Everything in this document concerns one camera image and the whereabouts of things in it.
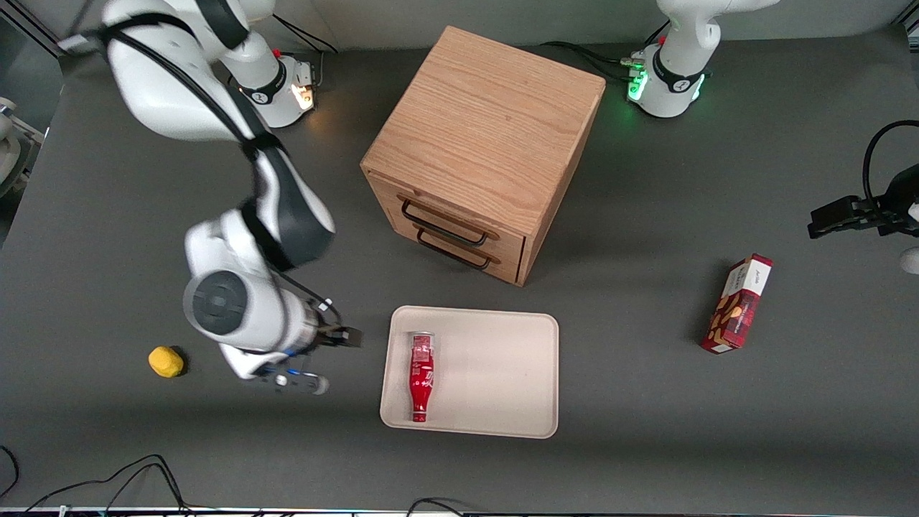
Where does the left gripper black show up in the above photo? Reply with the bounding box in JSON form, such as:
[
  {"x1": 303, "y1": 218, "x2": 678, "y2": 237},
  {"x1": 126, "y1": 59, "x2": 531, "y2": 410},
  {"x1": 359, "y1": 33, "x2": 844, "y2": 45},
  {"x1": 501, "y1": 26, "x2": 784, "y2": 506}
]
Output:
[{"x1": 808, "y1": 195, "x2": 908, "y2": 240}]

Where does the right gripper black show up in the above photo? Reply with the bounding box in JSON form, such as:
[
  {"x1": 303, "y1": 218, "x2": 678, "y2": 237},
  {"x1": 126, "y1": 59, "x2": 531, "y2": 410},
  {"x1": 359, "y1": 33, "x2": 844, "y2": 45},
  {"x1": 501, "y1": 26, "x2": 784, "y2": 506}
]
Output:
[{"x1": 304, "y1": 315, "x2": 364, "y2": 357}]

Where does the red coke bottle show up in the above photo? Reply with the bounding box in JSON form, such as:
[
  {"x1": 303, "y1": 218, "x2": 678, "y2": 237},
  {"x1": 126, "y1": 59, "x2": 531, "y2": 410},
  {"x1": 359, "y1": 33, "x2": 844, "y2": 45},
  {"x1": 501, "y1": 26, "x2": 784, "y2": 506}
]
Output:
[{"x1": 407, "y1": 330, "x2": 437, "y2": 424}]

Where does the beige plastic tray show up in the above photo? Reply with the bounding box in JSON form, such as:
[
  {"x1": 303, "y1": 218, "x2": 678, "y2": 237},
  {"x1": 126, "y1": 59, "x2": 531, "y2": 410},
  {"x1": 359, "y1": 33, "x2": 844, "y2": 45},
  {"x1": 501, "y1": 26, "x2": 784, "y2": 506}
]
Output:
[{"x1": 379, "y1": 305, "x2": 561, "y2": 440}]

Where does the red cookie box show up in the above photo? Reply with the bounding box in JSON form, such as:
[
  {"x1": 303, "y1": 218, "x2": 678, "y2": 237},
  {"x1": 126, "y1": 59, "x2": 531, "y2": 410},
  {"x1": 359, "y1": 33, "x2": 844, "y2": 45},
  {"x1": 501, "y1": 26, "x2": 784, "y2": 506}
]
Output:
[{"x1": 701, "y1": 253, "x2": 775, "y2": 355}]

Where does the wooden drawer front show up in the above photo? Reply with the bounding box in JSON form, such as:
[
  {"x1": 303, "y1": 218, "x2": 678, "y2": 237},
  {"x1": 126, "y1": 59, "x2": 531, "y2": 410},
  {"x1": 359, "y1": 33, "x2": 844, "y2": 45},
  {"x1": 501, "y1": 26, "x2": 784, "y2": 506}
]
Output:
[
  {"x1": 388, "y1": 210, "x2": 526, "y2": 287},
  {"x1": 372, "y1": 174, "x2": 529, "y2": 264}
]

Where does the yellow lemon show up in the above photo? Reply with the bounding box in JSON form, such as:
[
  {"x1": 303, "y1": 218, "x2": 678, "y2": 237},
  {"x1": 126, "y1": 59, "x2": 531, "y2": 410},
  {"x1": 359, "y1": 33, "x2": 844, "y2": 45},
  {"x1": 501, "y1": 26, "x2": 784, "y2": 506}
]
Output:
[{"x1": 148, "y1": 345, "x2": 185, "y2": 379}]

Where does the wooden drawer cabinet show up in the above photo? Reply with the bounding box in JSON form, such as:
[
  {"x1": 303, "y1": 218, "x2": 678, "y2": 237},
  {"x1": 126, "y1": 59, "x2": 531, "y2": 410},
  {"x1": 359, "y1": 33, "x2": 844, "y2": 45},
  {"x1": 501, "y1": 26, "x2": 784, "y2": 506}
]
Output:
[{"x1": 360, "y1": 26, "x2": 607, "y2": 288}]

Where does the white grey background equipment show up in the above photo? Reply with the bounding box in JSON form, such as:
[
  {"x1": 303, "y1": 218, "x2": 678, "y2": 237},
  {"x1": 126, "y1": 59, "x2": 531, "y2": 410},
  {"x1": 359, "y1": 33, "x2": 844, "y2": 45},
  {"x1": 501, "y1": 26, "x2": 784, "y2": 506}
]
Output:
[{"x1": 0, "y1": 96, "x2": 43, "y2": 199}]

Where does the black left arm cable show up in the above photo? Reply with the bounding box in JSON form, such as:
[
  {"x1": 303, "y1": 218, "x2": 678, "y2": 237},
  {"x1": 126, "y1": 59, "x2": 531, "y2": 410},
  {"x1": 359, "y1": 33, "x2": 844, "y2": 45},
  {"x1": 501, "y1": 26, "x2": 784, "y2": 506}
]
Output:
[{"x1": 863, "y1": 120, "x2": 919, "y2": 210}]

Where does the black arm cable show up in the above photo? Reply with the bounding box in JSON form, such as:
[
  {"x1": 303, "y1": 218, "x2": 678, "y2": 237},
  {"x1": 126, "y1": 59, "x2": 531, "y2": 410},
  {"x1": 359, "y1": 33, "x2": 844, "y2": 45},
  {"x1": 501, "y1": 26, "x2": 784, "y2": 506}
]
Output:
[
  {"x1": 863, "y1": 120, "x2": 919, "y2": 210},
  {"x1": 97, "y1": 22, "x2": 346, "y2": 328}
]

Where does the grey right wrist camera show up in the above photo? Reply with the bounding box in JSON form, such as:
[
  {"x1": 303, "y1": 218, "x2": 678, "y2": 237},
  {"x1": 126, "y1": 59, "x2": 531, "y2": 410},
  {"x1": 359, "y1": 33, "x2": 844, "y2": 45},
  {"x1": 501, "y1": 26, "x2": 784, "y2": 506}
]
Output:
[{"x1": 259, "y1": 364, "x2": 332, "y2": 397}]

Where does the black drawer handle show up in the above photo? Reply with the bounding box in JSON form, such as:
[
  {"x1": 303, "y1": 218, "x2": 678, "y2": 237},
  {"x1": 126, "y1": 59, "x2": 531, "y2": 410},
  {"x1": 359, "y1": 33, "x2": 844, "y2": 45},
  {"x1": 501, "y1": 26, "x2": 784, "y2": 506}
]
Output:
[
  {"x1": 416, "y1": 228, "x2": 495, "y2": 272},
  {"x1": 400, "y1": 198, "x2": 490, "y2": 248}
]

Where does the black table edge cable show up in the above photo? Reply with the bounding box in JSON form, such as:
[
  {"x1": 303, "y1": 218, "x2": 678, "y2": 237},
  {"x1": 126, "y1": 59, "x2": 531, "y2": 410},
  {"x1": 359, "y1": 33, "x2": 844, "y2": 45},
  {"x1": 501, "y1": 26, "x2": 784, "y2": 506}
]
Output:
[
  {"x1": 20, "y1": 453, "x2": 193, "y2": 515},
  {"x1": 0, "y1": 444, "x2": 20, "y2": 500},
  {"x1": 405, "y1": 497, "x2": 469, "y2": 517}
]

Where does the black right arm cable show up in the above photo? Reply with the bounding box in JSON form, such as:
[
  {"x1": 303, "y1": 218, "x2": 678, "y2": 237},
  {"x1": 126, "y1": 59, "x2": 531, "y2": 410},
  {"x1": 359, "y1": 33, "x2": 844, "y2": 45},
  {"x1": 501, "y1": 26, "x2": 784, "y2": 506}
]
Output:
[{"x1": 97, "y1": 22, "x2": 346, "y2": 328}]

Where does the black right base cable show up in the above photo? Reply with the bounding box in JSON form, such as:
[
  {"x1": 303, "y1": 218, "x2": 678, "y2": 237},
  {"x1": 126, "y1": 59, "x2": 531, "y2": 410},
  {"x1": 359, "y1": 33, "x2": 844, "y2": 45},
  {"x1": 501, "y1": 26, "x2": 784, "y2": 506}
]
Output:
[{"x1": 271, "y1": 14, "x2": 340, "y2": 88}]

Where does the black base cable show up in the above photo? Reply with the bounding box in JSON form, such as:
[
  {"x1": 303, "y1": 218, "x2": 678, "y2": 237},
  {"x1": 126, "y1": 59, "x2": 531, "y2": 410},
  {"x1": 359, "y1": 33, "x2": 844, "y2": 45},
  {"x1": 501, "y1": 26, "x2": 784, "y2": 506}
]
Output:
[
  {"x1": 539, "y1": 20, "x2": 671, "y2": 81},
  {"x1": 271, "y1": 14, "x2": 340, "y2": 88}
]

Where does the black left base cable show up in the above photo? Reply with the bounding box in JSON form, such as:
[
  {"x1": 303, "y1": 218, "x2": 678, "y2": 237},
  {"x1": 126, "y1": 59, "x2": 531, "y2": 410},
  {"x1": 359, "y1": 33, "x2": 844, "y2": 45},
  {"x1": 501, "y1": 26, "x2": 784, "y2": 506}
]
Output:
[{"x1": 539, "y1": 20, "x2": 671, "y2": 81}]

